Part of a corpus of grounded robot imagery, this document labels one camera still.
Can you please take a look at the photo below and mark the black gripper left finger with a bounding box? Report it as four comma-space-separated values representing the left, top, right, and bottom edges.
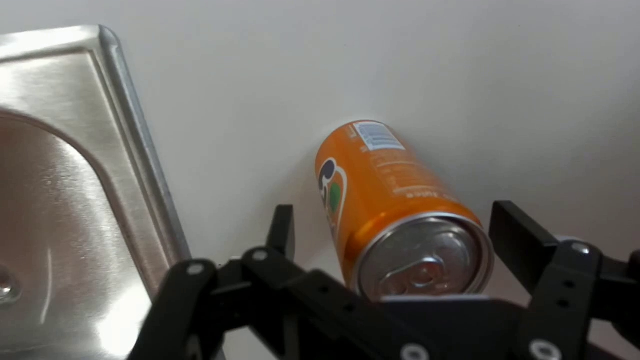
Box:
125, 202, 445, 360

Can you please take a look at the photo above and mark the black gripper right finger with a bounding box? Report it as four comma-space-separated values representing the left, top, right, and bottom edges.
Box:
485, 199, 640, 360

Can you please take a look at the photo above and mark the stainless steel sink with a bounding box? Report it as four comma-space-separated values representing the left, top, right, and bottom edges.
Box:
0, 24, 193, 360

